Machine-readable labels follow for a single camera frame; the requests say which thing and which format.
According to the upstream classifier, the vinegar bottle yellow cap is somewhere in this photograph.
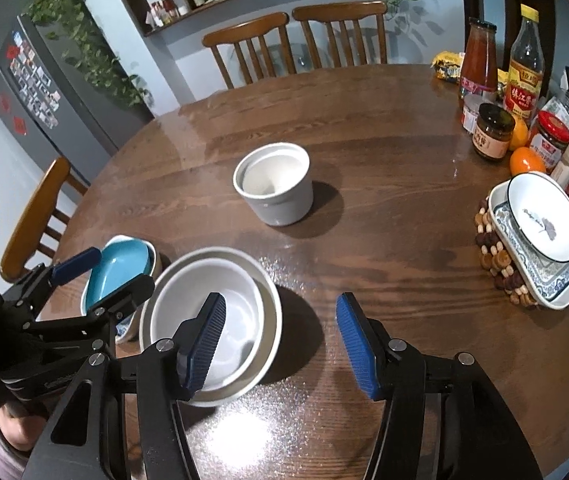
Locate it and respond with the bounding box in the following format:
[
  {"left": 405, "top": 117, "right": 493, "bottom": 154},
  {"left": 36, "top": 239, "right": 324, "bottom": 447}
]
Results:
[{"left": 503, "top": 4, "right": 545, "bottom": 124}]

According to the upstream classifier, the person's left hand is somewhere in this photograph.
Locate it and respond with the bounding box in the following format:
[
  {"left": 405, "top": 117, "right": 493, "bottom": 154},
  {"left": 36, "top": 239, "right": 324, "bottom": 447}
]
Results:
[{"left": 0, "top": 405, "right": 47, "bottom": 453}]

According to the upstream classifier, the wooden chair back left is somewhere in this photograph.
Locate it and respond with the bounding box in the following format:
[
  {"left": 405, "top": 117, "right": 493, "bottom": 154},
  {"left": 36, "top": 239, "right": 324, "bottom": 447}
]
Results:
[{"left": 202, "top": 12, "right": 296, "bottom": 89}]

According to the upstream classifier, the orange fruit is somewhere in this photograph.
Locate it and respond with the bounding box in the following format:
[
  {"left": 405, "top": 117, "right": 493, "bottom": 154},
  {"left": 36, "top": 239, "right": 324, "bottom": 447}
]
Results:
[{"left": 509, "top": 146, "right": 547, "bottom": 177}]

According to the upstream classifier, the yellow snack packet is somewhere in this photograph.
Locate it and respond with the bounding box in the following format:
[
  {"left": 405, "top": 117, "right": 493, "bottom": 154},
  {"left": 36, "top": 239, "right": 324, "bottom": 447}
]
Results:
[{"left": 431, "top": 51, "right": 464, "bottom": 84}]

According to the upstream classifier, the wooden chair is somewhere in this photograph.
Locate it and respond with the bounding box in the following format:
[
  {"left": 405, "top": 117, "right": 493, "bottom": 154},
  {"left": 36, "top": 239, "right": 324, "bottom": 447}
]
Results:
[
  {"left": 292, "top": 0, "right": 388, "bottom": 70},
  {"left": 202, "top": 12, "right": 296, "bottom": 89},
  {"left": 0, "top": 157, "right": 88, "bottom": 284}
]

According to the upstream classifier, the brown sauce jar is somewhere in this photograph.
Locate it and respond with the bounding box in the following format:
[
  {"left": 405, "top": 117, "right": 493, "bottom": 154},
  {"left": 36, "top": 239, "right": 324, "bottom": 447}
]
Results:
[{"left": 472, "top": 102, "right": 515, "bottom": 160}]

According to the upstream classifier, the small patterned square plate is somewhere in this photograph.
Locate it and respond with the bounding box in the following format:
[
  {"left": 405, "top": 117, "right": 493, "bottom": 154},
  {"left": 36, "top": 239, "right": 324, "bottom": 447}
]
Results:
[{"left": 79, "top": 233, "right": 165, "bottom": 319}]

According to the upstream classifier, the medium white bowl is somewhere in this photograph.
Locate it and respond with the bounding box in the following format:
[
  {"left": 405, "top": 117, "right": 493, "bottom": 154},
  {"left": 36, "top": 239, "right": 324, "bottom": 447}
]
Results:
[{"left": 144, "top": 256, "right": 265, "bottom": 393}]

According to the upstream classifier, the large patterned square plate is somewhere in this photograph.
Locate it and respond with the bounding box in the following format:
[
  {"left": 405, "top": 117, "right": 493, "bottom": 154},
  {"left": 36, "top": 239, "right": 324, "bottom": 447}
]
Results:
[{"left": 115, "top": 309, "right": 140, "bottom": 344}]

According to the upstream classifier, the wooden chair back right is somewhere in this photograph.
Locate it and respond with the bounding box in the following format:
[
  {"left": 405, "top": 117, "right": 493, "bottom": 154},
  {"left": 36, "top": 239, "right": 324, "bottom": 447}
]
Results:
[{"left": 292, "top": 0, "right": 388, "bottom": 70}]

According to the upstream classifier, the large white bowl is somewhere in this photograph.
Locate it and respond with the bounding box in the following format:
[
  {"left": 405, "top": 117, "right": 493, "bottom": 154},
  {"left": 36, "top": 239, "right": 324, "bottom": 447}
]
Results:
[{"left": 139, "top": 247, "right": 282, "bottom": 408}]

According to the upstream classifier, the red sauce bottle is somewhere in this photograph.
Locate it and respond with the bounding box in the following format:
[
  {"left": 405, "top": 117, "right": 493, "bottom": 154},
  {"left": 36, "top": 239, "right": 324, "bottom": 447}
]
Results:
[{"left": 459, "top": 18, "right": 498, "bottom": 103}]

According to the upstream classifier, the small white ceramic cup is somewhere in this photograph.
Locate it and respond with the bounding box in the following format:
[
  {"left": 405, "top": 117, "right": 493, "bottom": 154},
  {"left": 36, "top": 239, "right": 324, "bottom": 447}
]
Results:
[{"left": 232, "top": 142, "right": 313, "bottom": 226}]

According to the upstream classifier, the grey refrigerator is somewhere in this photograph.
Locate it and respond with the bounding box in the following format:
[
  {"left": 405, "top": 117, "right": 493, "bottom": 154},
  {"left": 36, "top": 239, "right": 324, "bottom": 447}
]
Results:
[{"left": 0, "top": 14, "right": 153, "bottom": 184}]

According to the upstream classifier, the blue rimmed rectangular dish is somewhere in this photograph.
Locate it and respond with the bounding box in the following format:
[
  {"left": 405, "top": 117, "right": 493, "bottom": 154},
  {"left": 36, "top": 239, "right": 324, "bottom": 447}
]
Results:
[{"left": 488, "top": 178, "right": 569, "bottom": 310}]

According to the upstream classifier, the hanging green vine plant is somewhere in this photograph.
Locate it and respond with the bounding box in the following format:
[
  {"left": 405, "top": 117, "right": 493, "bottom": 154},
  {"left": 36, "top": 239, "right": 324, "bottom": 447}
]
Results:
[{"left": 25, "top": 0, "right": 152, "bottom": 107}]

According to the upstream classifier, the round white floral plate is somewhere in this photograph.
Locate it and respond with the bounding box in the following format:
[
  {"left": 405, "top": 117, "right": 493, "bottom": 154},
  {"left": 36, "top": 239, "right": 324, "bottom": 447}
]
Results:
[{"left": 507, "top": 171, "right": 569, "bottom": 263}]

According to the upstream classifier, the red lid chili jar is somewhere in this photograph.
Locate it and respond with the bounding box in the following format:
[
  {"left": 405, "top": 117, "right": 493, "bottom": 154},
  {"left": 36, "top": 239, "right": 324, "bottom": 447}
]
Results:
[{"left": 528, "top": 110, "right": 569, "bottom": 174}]

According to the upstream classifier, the wooden bead trivet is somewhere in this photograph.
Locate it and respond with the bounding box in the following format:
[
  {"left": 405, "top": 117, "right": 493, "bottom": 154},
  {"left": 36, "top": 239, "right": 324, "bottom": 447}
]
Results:
[{"left": 474, "top": 197, "right": 540, "bottom": 310}]

